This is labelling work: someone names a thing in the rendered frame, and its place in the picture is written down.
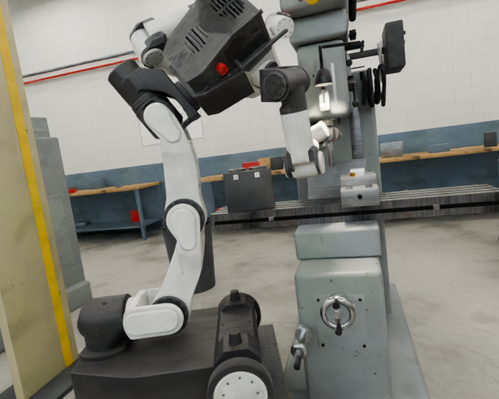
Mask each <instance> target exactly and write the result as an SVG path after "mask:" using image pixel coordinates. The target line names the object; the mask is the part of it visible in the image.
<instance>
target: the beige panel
mask: <svg viewBox="0 0 499 399"><path fill-rule="evenodd" d="M0 329H1V332H2V339H3V342H4V346H5V350H6V356H7V359H8V364H9V367H10V373H11V377H12V381H13V385H12V386H11V387H9V388H8V389H6V390H5V391H3V392H2V393H0V399H63V398H64V397H65V396H66V395H67V394H68V393H69V392H70V391H71V390H72V389H73V384H72V380H71V376H70V373H71V371H72V370H73V369H74V367H75V366H76V365H77V363H78V362H79V360H80V358H79V354H78V349H77V345H76V341H75V337H74V330H73V325H72V321H71V317H70V310H69V306H68V301H67V294H66V290H65V286H64V282H63V275H62V271H61V267H60V262H59V255H58V251H57V247H56V243H55V235H54V231H53V227H52V223H51V216H50V211H49V207H48V200H47V196H46V192H45V187H44V180H43V176H42V172H41V168H40V160H39V156H38V153H37V148H36V141H35V137H34V133H33V129H32V121H31V117H30V113H29V106H28V102H27V97H26V93H25V86H24V82H23V77H22V73H21V66H20V62H19V58H18V53H17V46H16V42H15V38H14V34H13V26H12V22H11V19H10V12H9V7H8V3H7V0H0Z"/></svg>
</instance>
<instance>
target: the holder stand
mask: <svg viewBox="0 0 499 399"><path fill-rule="evenodd" d="M227 171H228V173H224V174H223V181H224V187H225V193H226V199H227V210H228V213H233V212H241V211H255V210H263V209H270V208H274V206H275V198H274V191H273V184H272V171H271V167H267V165H259V166H253V167H249V168H248V169H247V170H246V168H239V169H229V170H227Z"/></svg>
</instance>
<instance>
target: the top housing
mask: <svg viewBox="0 0 499 399"><path fill-rule="evenodd" d="M341 8H345V9H346V11H348V13H347V20H348V26H349V0H319V1H318V2H317V3H316V4H314V5H309V4H307V3H306V1H305V0H303V1H302V2H299V0H280V10H281V12H283V13H288V14H291V19H296V18H299V17H305V16H310V15H313V14H317V13H323V12H327V11H330V10H337V9H341Z"/></svg>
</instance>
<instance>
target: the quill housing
mask: <svg viewBox="0 0 499 399"><path fill-rule="evenodd" d="M337 43H344V42H343V40H341V39H334V40H327V41H322V42H318V43H314V44H307V45H303V46H301V47H299V48H298V50H297V59H298V66H301V67H304V68H305V69H306V70H307V72H308V73H309V75H310V87H309V89H308V90H307V91H306V92H305V94H306V99H307V108H308V113H309V118H310V122H318V121H319V120H324V119H330V118H339V117H340V118H345V117H347V116H348V115H349V113H350V102H349V88H348V79H347V70H346V64H347V59H346V53H345V46H340V47H330V48H322V57H323V58H325V59H326V69H327V70H329V71H330V73H331V74H332V78H333V84H331V85H328V88H329V104H330V110H329V111H324V112H321V111H320V103H319V95H318V87H316V86H314V78H313V74H315V72H316V64H315V60H316V59H319V51H318V46H319V45H321V46H322V45H327V44H337Z"/></svg>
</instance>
